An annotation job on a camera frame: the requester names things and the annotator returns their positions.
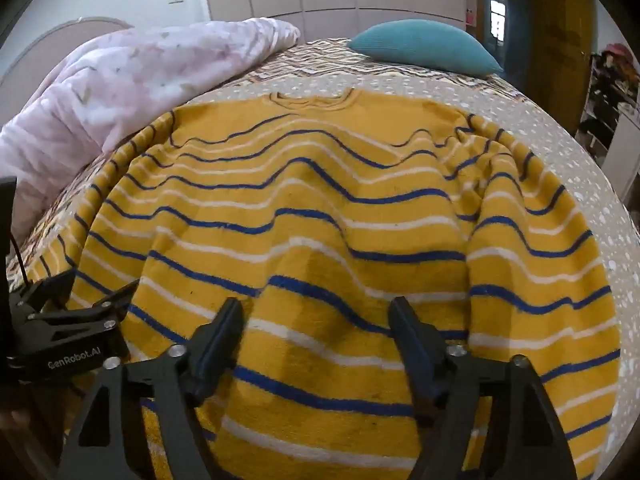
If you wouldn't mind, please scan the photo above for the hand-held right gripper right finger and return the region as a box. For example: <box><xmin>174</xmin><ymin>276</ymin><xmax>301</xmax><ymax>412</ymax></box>
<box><xmin>389</xmin><ymin>296</ymin><xmax>578</xmax><ymax>480</ymax></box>

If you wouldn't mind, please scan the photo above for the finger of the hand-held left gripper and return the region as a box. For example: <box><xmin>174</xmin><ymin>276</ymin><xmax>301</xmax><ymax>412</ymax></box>
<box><xmin>9</xmin><ymin>269</ymin><xmax>77</xmax><ymax>314</ymax></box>
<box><xmin>29</xmin><ymin>280</ymin><xmax>141</xmax><ymax>332</ymax></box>

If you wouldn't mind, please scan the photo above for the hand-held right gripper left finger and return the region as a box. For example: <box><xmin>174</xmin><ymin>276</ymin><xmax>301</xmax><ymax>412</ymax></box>
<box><xmin>62</xmin><ymin>297</ymin><xmax>246</xmax><ymax>480</ymax></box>

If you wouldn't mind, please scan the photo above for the yellow striped sweater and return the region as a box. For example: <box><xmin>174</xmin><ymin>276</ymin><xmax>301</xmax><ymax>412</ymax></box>
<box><xmin>25</xmin><ymin>87</ymin><xmax>623</xmax><ymax>480</ymax></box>

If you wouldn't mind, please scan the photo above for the pink floral quilt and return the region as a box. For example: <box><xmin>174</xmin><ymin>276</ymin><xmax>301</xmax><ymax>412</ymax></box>
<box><xmin>0</xmin><ymin>16</ymin><xmax>301</xmax><ymax>241</ymax></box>

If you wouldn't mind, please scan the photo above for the beige spotted quilted bedspread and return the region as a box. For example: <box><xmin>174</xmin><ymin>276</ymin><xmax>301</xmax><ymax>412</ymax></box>
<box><xmin>172</xmin><ymin>72</ymin><xmax>640</xmax><ymax>461</ymax></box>

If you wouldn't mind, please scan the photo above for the curved grey headboard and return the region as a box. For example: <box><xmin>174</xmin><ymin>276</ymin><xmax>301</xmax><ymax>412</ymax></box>
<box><xmin>0</xmin><ymin>16</ymin><xmax>136</xmax><ymax>126</ymax></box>

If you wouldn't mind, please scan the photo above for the white cabinet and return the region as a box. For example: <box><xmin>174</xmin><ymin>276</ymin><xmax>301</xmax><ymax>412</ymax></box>
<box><xmin>602</xmin><ymin>110</ymin><xmax>640</xmax><ymax>201</ymax></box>

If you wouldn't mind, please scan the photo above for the teal pillow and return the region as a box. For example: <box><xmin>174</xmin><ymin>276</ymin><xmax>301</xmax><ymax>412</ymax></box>
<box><xmin>347</xmin><ymin>19</ymin><xmax>505</xmax><ymax>78</ymax></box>

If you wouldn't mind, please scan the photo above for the cluttered storage shelf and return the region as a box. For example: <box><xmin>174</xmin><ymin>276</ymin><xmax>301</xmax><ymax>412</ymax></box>
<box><xmin>575</xmin><ymin>42</ymin><xmax>640</xmax><ymax>161</ymax></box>

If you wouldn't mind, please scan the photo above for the bright window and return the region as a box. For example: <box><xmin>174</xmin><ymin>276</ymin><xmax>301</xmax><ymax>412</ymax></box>
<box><xmin>489</xmin><ymin>0</ymin><xmax>507</xmax><ymax>41</ymax></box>

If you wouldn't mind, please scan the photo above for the yellow wooden door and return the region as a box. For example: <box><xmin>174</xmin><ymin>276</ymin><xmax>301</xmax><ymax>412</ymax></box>
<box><xmin>530</xmin><ymin>0</ymin><xmax>598</xmax><ymax>126</ymax></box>

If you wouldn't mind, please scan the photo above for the thin black cable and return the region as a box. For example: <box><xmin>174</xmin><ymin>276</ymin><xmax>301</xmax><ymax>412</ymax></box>
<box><xmin>7</xmin><ymin>230</ymin><xmax>31</xmax><ymax>287</ymax></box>

